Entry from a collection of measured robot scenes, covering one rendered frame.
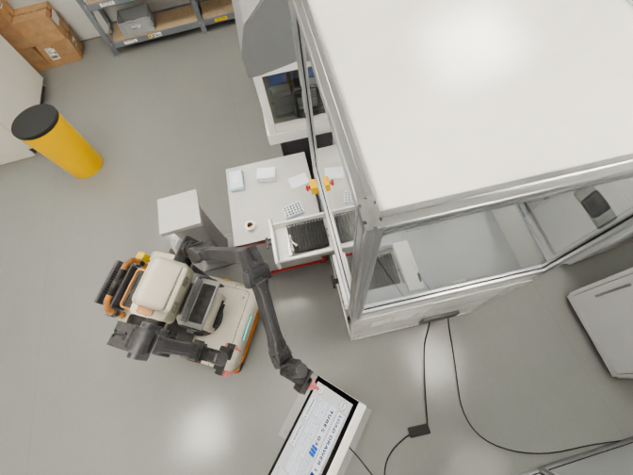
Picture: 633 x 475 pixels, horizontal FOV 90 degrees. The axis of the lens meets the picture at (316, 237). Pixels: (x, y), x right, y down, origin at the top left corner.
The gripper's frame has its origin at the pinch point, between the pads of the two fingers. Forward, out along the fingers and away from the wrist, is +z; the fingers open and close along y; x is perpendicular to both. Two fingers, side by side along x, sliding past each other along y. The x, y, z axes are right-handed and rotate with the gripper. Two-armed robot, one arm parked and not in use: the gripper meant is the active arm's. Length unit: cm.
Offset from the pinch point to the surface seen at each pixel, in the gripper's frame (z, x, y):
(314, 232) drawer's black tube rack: -26, 37, 70
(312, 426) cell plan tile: 2.5, -5.3, -13.4
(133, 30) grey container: -266, 321, 237
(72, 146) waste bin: -198, 244, 63
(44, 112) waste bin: -228, 234, 72
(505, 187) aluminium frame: -45, -88, 55
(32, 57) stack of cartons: -335, 383, 146
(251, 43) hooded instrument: -114, 24, 122
